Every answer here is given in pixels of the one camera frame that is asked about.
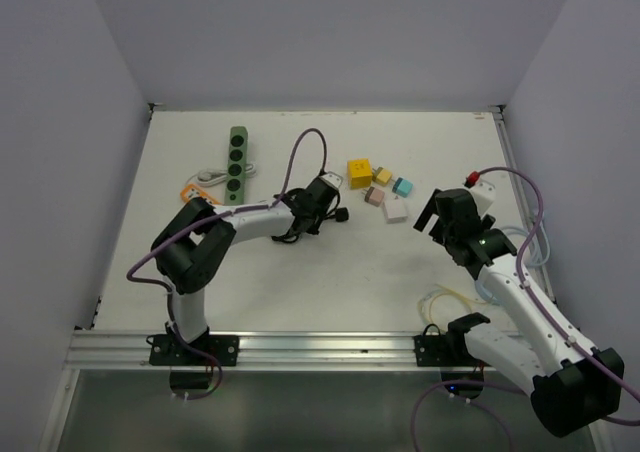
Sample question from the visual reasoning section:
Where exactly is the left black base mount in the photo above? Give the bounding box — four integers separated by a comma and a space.
146, 334, 240, 367

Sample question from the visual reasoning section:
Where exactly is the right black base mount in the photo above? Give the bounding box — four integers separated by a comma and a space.
413, 323, 482, 368

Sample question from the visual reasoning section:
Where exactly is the green power strip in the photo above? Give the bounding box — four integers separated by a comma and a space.
224, 126, 248, 206

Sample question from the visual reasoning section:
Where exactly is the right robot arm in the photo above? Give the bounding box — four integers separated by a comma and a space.
414, 188, 624, 437

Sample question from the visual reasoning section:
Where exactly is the yellowish thin cable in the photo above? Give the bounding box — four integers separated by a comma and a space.
417, 284, 481, 329

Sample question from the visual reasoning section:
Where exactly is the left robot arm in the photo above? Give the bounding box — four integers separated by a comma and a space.
152, 172, 342, 365

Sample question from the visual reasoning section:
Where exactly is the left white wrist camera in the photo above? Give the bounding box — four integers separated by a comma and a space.
319, 171, 343, 190

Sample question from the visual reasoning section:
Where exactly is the orange power strip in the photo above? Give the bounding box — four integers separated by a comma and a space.
180, 183, 219, 205

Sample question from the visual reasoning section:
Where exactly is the aluminium rail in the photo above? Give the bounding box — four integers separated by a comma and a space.
63, 330, 427, 372

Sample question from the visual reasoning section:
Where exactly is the white plug adapter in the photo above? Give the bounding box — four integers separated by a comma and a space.
382, 198, 409, 224

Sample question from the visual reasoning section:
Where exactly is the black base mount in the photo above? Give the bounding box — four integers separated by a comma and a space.
413, 323, 482, 368
146, 334, 240, 367

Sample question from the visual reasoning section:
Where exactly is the blue plug adapter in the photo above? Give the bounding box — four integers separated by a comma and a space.
392, 177, 413, 198

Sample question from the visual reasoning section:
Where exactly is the pale yellow plug adapter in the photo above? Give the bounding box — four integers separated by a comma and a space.
372, 167, 393, 186

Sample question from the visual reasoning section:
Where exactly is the black power cord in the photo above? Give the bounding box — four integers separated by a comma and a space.
272, 205, 350, 246

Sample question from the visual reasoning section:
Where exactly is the yellow cube socket adapter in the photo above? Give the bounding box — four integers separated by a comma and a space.
347, 158, 373, 190

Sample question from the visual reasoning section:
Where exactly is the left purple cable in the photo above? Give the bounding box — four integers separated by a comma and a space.
128, 128, 330, 401

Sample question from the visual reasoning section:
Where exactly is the pink plug adapter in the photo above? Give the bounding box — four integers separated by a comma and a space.
363, 187, 385, 207

